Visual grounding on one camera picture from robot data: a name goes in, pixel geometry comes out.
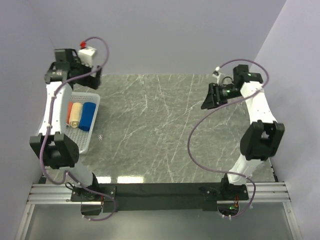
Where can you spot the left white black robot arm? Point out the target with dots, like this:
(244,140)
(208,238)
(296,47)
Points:
(58,154)

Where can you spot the brown orange bear towel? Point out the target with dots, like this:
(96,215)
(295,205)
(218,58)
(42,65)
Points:
(69,110)

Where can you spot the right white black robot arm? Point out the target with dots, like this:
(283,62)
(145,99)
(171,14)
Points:
(262,138)

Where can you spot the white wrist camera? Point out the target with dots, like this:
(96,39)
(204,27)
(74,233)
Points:
(218,75)
(86,54)

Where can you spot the white plastic basket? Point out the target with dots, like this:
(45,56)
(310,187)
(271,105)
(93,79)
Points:
(81,135)

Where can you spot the aluminium rail frame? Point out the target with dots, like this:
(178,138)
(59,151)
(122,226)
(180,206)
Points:
(52,194)

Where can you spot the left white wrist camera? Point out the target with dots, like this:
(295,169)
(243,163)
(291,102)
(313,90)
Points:
(86,54)

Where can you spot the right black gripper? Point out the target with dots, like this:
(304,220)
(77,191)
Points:
(210,101)

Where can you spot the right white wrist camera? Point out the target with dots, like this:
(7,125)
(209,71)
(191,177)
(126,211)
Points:
(218,75)

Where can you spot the rolled beige towel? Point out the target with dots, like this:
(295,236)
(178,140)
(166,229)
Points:
(75,114)

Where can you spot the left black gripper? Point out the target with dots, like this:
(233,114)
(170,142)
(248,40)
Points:
(92,82)

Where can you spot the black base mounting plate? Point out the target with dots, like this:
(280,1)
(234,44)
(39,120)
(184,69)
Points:
(157,196)

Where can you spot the rolled blue towel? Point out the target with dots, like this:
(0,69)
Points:
(87,115)

